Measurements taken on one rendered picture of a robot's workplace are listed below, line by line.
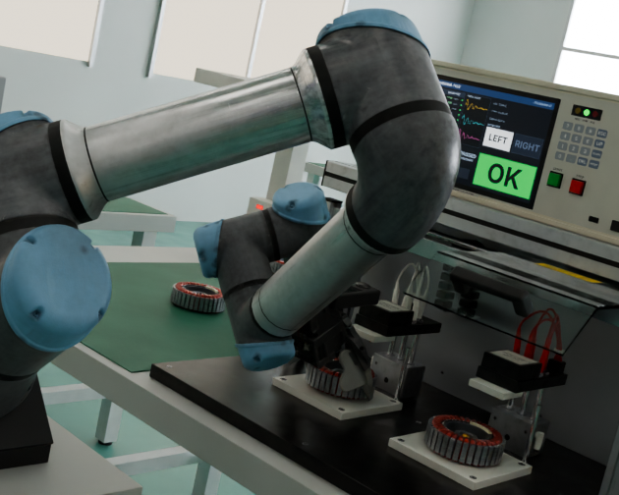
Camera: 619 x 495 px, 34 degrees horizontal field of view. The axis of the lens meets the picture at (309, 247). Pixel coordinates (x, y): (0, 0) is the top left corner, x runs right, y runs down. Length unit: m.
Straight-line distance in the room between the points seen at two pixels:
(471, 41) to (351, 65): 8.25
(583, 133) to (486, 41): 7.73
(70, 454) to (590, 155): 0.83
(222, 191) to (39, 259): 6.47
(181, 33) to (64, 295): 5.99
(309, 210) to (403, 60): 0.36
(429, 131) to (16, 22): 5.34
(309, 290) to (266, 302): 0.09
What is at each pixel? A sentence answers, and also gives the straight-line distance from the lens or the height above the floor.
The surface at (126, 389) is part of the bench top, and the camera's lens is 1.58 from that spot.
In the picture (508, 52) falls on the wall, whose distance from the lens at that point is 9.10.
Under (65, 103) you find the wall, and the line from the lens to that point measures 6.54.
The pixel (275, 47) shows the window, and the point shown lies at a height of 1.34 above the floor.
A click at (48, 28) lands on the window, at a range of 6.40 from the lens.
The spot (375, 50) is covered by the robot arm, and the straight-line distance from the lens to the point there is 1.10.
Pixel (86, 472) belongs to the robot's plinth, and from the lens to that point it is 1.25.
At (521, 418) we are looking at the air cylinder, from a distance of 1.57.
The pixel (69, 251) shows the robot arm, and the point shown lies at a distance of 1.06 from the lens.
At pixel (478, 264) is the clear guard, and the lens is 1.33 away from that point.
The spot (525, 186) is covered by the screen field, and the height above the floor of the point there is 1.16.
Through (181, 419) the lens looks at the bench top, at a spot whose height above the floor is 0.74.
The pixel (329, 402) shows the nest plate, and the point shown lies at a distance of 1.55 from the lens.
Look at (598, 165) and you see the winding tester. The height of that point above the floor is 1.22.
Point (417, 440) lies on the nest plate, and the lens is 1.48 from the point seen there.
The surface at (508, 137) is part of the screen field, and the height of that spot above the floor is 1.23.
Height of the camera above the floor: 1.27
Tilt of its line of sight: 10 degrees down
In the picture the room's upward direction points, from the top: 12 degrees clockwise
